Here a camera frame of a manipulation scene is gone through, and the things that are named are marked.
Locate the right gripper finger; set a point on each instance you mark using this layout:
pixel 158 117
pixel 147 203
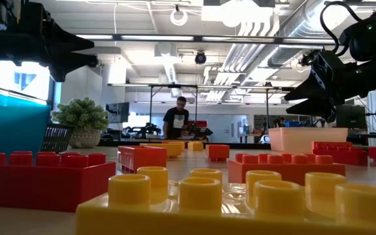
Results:
pixel 310 88
pixel 315 110

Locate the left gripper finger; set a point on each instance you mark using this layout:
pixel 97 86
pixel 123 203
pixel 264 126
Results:
pixel 65 40
pixel 73 63

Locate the long orange toy brick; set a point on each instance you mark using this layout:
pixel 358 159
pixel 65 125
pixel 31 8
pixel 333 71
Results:
pixel 289 171

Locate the long red toy brick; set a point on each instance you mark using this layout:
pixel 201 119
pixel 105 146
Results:
pixel 44 186

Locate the black background robot arm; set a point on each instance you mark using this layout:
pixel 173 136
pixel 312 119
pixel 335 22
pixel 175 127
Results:
pixel 142 130

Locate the blue box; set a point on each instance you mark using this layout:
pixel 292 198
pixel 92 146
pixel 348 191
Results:
pixel 292 124

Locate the orange translucent plastic bin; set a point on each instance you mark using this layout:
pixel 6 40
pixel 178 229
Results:
pixel 299 138

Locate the bright screen with blue logo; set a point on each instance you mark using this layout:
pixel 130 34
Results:
pixel 28 80

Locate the black desk monitor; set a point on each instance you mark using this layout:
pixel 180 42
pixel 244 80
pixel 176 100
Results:
pixel 351 117

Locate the person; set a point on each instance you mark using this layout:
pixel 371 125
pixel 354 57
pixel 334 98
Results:
pixel 175 120
pixel 280 122

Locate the green potted plant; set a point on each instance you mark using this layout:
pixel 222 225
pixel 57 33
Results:
pixel 80 114

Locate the white round device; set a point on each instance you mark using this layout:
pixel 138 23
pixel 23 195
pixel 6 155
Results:
pixel 265 139

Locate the black mesh basket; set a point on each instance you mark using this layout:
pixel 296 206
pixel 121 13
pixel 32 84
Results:
pixel 55 137

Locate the blue plastic tray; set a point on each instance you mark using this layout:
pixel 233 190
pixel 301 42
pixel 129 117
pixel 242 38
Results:
pixel 11 124

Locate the red background machine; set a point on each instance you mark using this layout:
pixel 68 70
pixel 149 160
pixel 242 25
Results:
pixel 199 125

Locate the black overhead light bar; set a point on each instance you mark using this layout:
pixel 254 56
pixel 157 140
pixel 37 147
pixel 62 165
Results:
pixel 197 38

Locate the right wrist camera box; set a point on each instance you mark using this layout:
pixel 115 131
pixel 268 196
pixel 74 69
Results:
pixel 308 58

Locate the silver ventilation duct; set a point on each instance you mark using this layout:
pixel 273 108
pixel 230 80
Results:
pixel 292 42

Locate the dark wall monitor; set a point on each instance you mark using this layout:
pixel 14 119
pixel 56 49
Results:
pixel 117 112

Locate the black background station frame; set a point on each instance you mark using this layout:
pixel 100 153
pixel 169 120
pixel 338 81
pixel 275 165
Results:
pixel 175 85

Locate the black round ceiling camera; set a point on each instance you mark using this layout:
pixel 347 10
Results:
pixel 200 58

